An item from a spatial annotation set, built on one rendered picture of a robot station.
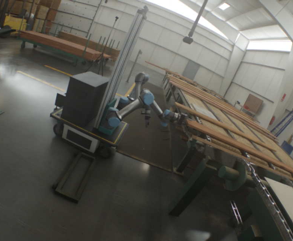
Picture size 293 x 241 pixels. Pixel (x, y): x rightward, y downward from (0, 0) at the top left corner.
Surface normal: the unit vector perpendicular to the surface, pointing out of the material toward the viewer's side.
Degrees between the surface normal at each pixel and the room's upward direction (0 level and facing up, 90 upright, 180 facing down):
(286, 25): 90
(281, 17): 90
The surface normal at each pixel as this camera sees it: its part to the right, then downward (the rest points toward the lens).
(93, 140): -0.11, 0.35
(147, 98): 0.38, 0.41
